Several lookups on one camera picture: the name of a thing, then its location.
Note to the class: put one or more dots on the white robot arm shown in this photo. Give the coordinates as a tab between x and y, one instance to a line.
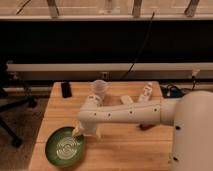
191	117

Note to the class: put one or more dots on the black phone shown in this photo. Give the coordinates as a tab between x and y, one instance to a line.
66	90

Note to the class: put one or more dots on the black office chair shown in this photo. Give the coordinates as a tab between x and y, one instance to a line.
5	79

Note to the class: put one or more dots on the clear plastic cup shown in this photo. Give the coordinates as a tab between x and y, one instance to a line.
99	87

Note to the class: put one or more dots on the blue power strip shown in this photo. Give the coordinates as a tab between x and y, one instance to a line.
172	91

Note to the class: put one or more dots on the green ceramic bowl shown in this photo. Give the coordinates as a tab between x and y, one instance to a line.
62	149

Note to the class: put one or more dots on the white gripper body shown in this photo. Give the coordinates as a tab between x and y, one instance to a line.
88	129

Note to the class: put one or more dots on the white rectangular block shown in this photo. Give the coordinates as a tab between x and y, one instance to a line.
125	99

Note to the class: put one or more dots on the white plastic bottle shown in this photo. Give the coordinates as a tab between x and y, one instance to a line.
146	93

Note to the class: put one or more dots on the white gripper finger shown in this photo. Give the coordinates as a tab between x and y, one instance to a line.
77	131
98	134

